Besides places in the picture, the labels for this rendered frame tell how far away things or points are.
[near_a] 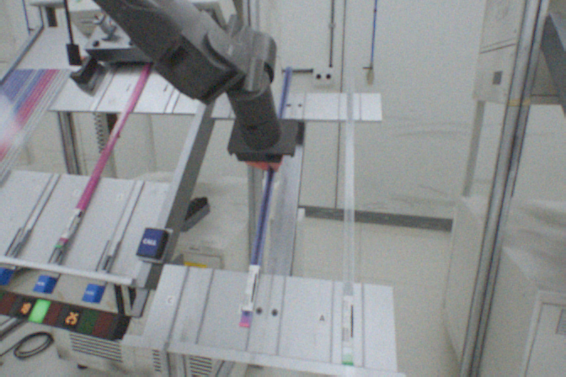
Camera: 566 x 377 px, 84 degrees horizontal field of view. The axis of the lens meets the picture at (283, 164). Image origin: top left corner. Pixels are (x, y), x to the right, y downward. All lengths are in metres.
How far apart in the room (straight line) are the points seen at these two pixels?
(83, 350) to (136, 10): 1.29
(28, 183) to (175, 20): 0.66
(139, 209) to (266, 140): 0.35
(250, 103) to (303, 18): 2.08
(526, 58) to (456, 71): 1.47
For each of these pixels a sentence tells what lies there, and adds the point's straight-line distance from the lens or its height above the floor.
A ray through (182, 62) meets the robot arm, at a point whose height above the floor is 1.08.
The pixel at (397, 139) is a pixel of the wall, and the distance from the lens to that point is 2.41.
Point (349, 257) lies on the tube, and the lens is 0.48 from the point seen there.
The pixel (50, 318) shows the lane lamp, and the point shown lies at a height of 0.65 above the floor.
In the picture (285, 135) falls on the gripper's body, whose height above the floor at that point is 0.99.
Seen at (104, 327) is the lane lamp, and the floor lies 0.65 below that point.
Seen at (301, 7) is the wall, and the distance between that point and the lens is 2.46.
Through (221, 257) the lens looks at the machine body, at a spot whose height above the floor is 0.59.
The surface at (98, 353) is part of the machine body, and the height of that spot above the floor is 0.14.
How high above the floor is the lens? 1.06
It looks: 15 degrees down
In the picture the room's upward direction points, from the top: straight up
